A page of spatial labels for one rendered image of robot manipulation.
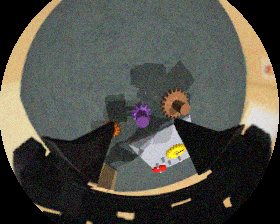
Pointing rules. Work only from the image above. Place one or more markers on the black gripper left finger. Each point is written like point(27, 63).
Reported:
point(86, 153)

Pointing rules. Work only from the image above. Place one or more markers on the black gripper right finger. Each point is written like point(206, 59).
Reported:
point(204, 145)

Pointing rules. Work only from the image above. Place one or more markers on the yellow gear with black stripe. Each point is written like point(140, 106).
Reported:
point(179, 148)

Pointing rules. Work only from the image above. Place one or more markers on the orange gear with tall hub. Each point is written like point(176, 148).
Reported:
point(117, 130)

